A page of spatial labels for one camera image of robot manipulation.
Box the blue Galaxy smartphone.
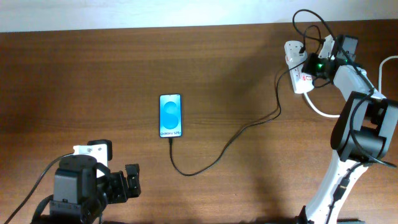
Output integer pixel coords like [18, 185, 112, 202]
[159, 94, 183, 138]

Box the black charging cable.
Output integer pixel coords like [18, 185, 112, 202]
[169, 24, 323, 177]

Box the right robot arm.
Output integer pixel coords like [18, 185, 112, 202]
[284, 35, 397, 223]

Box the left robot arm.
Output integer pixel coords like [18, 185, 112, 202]
[32, 155, 141, 223]

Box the white charger adapter plug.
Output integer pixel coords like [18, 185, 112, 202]
[285, 49, 307, 66]

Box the white power strip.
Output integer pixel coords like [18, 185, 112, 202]
[284, 40, 315, 95]

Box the right camera black cable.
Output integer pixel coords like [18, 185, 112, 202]
[292, 9, 397, 224]

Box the white power strip cord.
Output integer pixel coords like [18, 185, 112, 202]
[302, 55, 398, 118]

